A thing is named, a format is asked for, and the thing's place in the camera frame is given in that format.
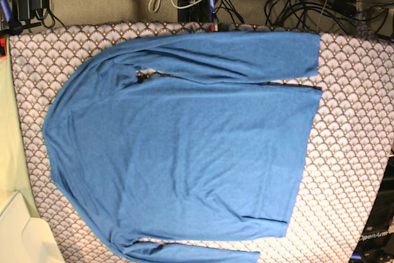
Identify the blue long-sleeve T-shirt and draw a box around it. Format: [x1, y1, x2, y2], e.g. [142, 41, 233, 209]
[42, 31, 322, 262]

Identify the fan-patterned table cloth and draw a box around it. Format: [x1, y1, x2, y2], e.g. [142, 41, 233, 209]
[9, 22, 393, 262]

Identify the white plastic bin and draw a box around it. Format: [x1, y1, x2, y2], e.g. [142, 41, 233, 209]
[1, 191, 65, 262]

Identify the black OpenArm case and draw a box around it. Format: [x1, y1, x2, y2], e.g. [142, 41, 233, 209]
[349, 156, 393, 262]

